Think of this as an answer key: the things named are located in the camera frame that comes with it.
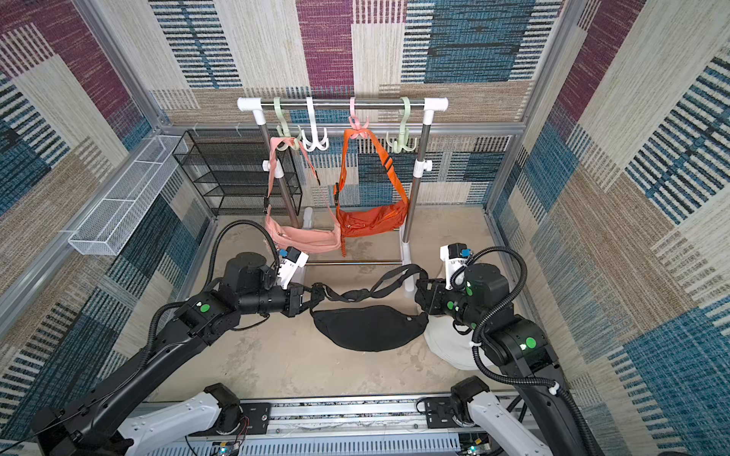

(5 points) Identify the cream white crossbody bag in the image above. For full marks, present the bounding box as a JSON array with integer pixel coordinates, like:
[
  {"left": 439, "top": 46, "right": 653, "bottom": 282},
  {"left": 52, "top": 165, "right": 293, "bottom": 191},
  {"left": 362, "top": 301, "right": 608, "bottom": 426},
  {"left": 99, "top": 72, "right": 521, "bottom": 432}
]
[{"left": 423, "top": 317, "right": 478, "bottom": 372}]

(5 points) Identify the black crossbody bag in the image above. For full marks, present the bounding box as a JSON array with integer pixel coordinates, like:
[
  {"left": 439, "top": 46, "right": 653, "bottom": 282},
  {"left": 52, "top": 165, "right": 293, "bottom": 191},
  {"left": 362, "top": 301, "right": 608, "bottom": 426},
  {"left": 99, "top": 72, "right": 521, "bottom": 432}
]
[{"left": 307, "top": 264, "right": 429, "bottom": 353}]

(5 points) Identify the orange crossbody bag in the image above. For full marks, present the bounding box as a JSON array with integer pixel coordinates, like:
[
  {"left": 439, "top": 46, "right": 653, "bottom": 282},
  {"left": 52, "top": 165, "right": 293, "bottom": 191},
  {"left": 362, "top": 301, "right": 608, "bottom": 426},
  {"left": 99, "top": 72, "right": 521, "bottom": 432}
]
[{"left": 334, "top": 127, "right": 410, "bottom": 256}]

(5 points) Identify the white metal garment rack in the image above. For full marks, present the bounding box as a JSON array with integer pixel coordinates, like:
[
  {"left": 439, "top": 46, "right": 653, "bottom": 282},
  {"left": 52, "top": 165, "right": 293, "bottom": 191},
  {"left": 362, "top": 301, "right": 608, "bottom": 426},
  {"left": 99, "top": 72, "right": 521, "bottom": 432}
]
[{"left": 237, "top": 97, "right": 449, "bottom": 264}]

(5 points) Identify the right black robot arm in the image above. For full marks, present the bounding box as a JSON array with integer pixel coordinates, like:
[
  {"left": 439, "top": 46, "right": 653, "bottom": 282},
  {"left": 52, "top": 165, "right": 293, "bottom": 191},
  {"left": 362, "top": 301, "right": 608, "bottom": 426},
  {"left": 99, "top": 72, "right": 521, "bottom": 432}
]
[{"left": 416, "top": 243, "right": 602, "bottom": 455}]

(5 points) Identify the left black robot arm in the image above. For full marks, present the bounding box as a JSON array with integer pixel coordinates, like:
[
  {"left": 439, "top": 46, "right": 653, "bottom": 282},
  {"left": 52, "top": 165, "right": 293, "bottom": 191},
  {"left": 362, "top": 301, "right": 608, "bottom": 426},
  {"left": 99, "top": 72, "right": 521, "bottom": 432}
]
[{"left": 32, "top": 235, "right": 308, "bottom": 455}]

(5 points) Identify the pink crossbody bag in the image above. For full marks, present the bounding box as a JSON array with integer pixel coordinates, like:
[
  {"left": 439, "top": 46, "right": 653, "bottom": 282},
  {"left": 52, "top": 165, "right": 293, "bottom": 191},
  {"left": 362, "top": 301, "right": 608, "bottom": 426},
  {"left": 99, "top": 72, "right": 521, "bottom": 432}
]
[{"left": 262, "top": 137, "right": 342, "bottom": 254}]

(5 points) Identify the white plastic hook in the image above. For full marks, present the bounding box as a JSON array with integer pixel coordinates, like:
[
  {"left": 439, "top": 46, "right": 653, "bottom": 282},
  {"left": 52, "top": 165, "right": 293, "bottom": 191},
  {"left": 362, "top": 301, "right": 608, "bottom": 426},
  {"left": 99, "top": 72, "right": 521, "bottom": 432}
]
[{"left": 300, "top": 96, "right": 330, "bottom": 152}]

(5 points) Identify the right green plastic hook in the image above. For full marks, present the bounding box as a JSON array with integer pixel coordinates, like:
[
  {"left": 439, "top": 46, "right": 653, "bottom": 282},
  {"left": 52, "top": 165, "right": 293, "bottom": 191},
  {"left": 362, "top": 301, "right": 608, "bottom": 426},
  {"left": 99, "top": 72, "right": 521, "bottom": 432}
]
[{"left": 386, "top": 97, "right": 418, "bottom": 154}]

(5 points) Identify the green plastic hook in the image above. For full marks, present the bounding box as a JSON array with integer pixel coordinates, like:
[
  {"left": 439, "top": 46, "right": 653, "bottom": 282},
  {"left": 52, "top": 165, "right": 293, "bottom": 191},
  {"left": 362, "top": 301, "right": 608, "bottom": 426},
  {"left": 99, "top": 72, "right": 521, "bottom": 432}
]
[
  {"left": 386, "top": 97, "right": 418, "bottom": 154},
  {"left": 273, "top": 97, "right": 300, "bottom": 151}
]

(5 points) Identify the left green plastic hook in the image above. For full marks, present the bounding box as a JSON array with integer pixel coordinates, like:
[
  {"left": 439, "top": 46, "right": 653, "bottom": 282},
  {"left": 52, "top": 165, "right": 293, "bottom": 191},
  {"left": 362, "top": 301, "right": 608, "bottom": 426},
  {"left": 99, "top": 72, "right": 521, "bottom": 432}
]
[{"left": 273, "top": 97, "right": 300, "bottom": 151}]

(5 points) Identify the pink plastic hook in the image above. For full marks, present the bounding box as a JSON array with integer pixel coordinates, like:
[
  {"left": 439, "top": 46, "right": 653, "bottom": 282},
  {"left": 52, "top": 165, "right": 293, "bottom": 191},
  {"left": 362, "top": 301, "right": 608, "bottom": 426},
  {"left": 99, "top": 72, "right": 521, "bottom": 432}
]
[{"left": 345, "top": 97, "right": 370, "bottom": 141}]

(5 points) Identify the black mesh shelf rack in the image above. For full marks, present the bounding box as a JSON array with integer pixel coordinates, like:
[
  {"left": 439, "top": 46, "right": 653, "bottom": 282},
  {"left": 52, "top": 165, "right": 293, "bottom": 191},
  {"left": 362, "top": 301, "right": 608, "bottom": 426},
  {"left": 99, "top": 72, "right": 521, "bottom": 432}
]
[{"left": 173, "top": 129, "right": 302, "bottom": 216}]

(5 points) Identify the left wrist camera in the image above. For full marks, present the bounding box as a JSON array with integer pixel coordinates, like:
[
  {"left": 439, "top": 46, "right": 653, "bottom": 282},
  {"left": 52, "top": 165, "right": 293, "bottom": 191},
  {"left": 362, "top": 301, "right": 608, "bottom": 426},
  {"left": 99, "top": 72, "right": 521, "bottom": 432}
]
[{"left": 277, "top": 246, "right": 309, "bottom": 290}]

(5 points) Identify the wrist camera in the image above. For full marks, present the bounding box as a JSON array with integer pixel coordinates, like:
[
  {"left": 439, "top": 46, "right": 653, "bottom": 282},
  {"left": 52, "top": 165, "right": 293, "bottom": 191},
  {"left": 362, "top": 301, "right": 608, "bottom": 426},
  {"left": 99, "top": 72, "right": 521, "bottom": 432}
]
[
  {"left": 277, "top": 246, "right": 309, "bottom": 290},
  {"left": 439, "top": 243, "right": 471, "bottom": 289}
]

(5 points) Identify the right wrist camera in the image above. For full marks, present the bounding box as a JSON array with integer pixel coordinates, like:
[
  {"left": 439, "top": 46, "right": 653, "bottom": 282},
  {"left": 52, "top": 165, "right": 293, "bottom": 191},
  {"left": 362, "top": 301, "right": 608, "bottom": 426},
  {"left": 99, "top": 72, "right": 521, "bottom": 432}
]
[{"left": 439, "top": 243, "right": 471, "bottom": 289}]

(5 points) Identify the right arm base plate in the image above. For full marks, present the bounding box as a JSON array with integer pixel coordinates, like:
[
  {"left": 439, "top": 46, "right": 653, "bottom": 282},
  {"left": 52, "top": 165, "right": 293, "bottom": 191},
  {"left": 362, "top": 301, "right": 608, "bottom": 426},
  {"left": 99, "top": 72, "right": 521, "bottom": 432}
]
[{"left": 416, "top": 391, "right": 507, "bottom": 431}]

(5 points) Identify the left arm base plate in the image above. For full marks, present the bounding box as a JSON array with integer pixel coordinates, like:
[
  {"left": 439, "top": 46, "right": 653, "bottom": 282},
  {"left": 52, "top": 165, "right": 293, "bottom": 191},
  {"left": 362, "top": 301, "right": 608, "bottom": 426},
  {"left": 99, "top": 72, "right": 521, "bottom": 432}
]
[{"left": 191, "top": 402, "right": 272, "bottom": 439}]

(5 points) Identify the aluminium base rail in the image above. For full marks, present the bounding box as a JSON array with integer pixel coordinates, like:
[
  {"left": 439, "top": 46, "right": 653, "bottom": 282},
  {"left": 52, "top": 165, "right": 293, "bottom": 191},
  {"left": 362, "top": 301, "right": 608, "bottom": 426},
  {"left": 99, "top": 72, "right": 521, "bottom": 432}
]
[{"left": 96, "top": 388, "right": 589, "bottom": 456}]

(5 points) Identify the white wire mesh basket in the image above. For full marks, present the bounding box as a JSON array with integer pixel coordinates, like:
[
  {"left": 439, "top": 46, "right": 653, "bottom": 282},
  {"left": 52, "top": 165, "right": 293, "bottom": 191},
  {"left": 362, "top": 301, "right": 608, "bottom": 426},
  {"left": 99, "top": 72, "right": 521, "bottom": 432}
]
[{"left": 68, "top": 135, "right": 181, "bottom": 257}]

